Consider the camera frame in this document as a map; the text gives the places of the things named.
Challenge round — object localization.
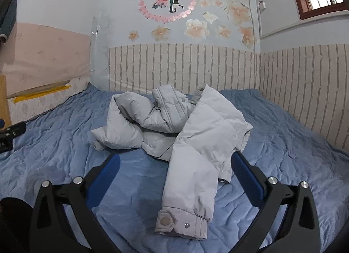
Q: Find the light grey puffer jacket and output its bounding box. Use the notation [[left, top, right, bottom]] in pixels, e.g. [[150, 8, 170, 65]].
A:
[[92, 84, 253, 240]]

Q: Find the orange wooden board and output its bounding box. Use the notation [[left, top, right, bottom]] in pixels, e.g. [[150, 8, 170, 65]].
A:
[[0, 75, 12, 128]]

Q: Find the yellow tape strip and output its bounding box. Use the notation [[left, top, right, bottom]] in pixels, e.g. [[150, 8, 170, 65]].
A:
[[13, 85, 71, 103]]

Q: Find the blue quilted bed cover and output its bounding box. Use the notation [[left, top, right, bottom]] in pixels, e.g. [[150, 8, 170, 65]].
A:
[[1, 86, 348, 252]]

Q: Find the dark green hanging garment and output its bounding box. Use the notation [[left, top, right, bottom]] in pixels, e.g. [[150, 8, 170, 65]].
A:
[[1, 0, 17, 44]]

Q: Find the clear plastic sheet on wall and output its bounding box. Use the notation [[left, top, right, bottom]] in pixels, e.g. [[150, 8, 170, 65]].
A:
[[90, 13, 110, 91]]

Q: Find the pink heart wall sticker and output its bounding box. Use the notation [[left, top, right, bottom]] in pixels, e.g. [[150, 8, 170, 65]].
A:
[[138, 0, 198, 24]]

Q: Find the white wall socket box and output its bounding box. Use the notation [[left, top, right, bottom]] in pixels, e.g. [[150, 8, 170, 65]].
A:
[[258, 1, 266, 13]]

